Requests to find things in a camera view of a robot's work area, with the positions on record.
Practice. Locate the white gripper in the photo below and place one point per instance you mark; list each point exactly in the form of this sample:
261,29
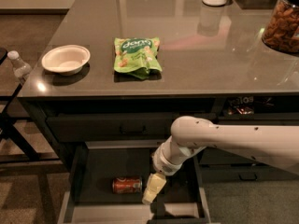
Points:
163,164

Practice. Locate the red coke can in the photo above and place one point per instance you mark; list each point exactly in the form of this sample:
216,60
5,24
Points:
127,184

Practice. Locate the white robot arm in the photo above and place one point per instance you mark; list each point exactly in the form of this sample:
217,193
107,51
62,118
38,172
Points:
277,146

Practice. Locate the open middle drawer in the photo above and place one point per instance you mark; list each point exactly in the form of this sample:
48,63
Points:
107,185

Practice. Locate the open drawer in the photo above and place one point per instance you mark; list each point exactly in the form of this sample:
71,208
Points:
107,185
280,119

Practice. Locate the top left drawer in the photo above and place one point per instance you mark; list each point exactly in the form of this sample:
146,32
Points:
117,126

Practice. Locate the middle right drawer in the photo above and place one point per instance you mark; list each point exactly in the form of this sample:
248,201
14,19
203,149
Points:
213,156

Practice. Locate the bottom right drawer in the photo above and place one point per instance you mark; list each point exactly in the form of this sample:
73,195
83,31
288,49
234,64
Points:
229,173

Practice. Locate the snack packets in drawer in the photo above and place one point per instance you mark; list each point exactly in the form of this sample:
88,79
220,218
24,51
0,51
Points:
247,105

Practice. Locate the dark counter cabinet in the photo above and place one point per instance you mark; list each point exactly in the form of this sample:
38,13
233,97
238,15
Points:
207,55

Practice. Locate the top right open drawer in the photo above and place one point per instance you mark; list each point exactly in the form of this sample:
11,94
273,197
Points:
280,119

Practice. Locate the green snack bag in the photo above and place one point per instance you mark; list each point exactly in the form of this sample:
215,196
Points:
137,57

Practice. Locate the black side table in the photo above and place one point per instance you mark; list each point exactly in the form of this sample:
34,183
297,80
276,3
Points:
9,131

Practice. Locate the white paper bowl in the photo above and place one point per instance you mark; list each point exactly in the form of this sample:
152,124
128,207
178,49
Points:
66,60

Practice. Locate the clear plastic water bottle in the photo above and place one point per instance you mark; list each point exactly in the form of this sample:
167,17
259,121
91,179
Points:
21,69

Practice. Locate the glass jar of nuts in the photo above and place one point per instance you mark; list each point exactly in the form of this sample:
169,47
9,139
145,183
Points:
282,32

